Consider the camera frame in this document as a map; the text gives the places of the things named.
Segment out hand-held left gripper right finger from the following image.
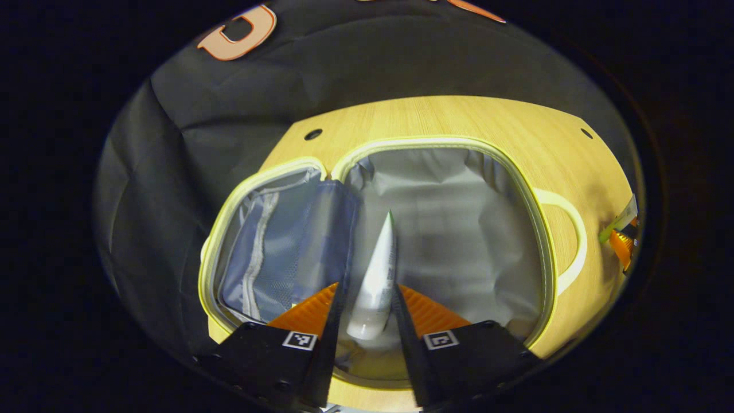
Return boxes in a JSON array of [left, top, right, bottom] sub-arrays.
[[391, 283, 541, 410]]

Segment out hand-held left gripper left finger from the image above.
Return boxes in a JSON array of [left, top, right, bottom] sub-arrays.
[[194, 280, 346, 411]]

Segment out white skin care tube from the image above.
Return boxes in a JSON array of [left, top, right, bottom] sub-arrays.
[[346, 209, 398, 341]]

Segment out pale yellow suitcase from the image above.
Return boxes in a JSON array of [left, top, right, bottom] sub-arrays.
[[198, 136, 588, 396]]

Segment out black backdrop cloth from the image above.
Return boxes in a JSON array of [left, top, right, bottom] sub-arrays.
[[95, 0, 637, 356]]

